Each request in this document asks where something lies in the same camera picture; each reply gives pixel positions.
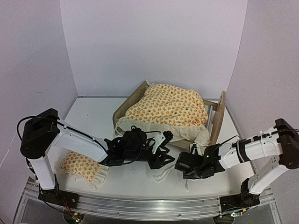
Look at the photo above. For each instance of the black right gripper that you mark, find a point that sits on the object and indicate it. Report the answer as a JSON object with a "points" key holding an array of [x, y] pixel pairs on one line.
{"points": [[188, 176]]}

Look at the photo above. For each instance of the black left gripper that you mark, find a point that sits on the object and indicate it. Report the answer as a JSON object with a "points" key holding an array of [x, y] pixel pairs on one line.
{"points": [[158, 162]]}

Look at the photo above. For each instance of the duck print mattress cushion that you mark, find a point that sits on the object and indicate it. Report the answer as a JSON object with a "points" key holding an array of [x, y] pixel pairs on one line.
{"points": [[165, 119]]}

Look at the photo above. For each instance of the wooden striped pet bed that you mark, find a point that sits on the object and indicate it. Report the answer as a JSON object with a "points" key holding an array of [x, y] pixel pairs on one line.
{"points": [[172, 119]]}

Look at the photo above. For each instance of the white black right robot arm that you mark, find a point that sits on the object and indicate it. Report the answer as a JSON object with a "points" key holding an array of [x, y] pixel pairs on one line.
{"points": [[279, 143]]}

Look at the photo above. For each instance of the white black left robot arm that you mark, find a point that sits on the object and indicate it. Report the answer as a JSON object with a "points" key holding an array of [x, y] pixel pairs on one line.
{"points": [[88, 156]]}

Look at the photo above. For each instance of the duck print small pillow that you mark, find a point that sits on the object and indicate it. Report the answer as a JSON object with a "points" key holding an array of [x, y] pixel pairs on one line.
{"points": [[82, 168]]}

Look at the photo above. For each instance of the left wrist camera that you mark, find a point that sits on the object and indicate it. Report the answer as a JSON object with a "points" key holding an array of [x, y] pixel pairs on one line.
{"points": [[161, 140]]}

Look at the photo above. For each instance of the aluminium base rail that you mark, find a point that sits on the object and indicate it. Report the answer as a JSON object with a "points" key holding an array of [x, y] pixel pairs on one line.
{"points": [[142, 198]]}

